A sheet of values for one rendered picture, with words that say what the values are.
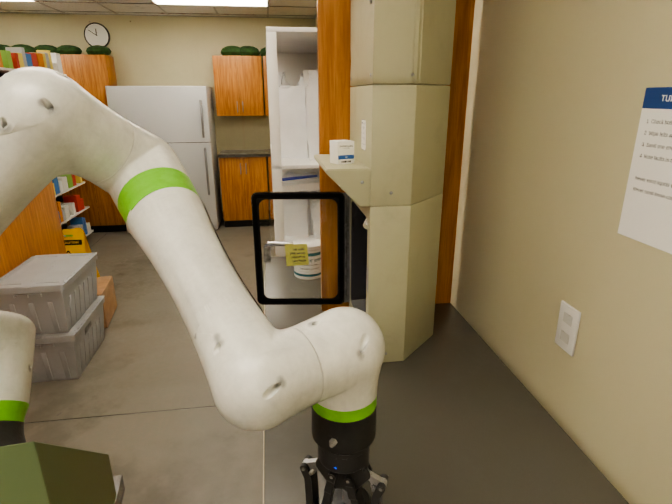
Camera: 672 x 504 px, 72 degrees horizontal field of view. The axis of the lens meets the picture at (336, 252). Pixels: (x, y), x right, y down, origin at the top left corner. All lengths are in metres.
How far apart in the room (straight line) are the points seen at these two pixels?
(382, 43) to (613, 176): 0.58
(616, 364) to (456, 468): 0.39
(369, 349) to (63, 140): 0.48
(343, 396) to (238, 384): 0.16
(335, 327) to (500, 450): 0.67
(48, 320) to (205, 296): 2.71
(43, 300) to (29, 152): 2.53
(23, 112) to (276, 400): 0.46
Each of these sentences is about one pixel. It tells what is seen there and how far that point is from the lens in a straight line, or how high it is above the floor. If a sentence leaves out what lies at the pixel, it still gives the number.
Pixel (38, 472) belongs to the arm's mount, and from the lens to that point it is 0.75.
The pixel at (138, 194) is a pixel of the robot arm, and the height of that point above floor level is 1.55.
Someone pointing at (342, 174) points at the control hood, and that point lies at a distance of 1.19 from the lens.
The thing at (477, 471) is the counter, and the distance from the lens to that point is 1.11.
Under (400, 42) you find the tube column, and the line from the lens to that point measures 1.22.
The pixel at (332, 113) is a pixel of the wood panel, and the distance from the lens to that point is 1.55.
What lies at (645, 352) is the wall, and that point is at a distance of 1.07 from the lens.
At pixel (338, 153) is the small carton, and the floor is 1.54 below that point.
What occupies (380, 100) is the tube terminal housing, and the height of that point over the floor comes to 1.67.
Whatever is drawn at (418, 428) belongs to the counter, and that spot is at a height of 0.94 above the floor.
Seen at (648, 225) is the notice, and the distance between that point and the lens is 1.03.
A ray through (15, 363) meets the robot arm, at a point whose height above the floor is 1.27.
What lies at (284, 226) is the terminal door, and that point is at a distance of 1.55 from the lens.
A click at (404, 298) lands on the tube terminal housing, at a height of 1.14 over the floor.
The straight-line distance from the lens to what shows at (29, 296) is 3.23.
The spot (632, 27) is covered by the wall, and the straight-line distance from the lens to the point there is 1.12.
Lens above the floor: 1.69
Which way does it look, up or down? 19 degrees down
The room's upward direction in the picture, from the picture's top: straight up
